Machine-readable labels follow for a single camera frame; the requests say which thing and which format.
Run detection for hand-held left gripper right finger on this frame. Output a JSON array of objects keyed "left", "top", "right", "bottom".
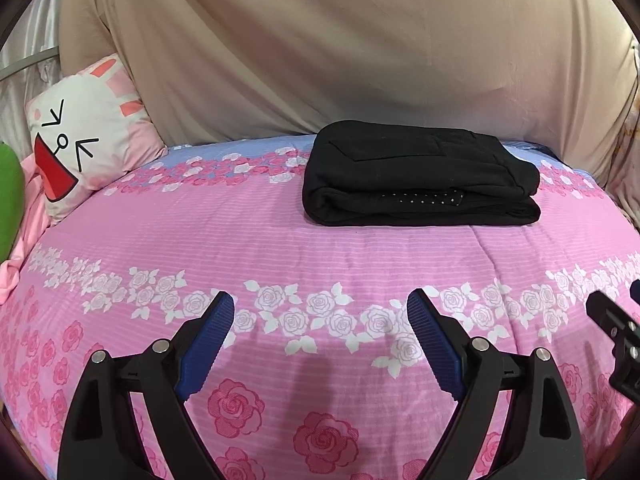
[{"left": 406, "top": 289, "right": 586, "bottom": 480}]

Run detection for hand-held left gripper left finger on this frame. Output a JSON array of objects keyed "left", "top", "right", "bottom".
[{"left": 57, "top": 291, "right": 236, "bottom": 480}]

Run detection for black pants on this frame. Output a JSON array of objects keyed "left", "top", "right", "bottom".
[{"left": 301, "top": 120, "right": 542, "bottom": 227}]

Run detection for pink floral bedsheet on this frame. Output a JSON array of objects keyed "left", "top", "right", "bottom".
[{"left": 0, "top": 132, "right": 640, "bottom": 480}]

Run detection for pale printed cloth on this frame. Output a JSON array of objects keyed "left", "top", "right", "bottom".
[{"left": 607, "top": 35, "right": 640, "bottom": 233}]

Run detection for green plush cushion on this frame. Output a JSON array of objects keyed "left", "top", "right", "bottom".
[{"left": 0, "top": 142, "right": 26, "bottom": 266}]

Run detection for white rabbit face pillow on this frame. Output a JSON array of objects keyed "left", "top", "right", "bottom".
[{"left": 26, "top": 52, "right": 168, "bottom": 223}]

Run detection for beige draped cloth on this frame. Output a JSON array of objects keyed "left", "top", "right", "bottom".
[{"left": 57, "top": 0, "right": 640, "bottom": 191}]

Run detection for white satin curtain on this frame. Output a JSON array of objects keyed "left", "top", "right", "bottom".
[{"left": 0, "top": 0, "right": 68, "bottom": 161}]

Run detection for metal bed rail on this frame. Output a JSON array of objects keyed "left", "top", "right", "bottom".
[{"left": 0, "top": 44, "right": 62, "bottom": 82}]

